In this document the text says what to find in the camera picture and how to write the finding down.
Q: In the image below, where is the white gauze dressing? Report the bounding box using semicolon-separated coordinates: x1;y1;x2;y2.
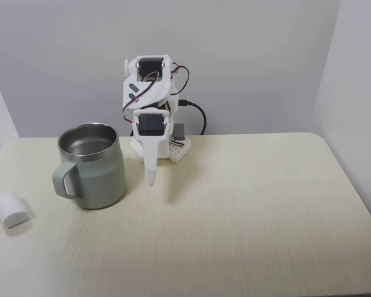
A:
0;191;30;230

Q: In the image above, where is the sage green steel mug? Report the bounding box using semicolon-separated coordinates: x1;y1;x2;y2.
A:
51;123;127;211

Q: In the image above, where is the black power cable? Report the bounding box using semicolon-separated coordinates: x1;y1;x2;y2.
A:
179;99;207;136

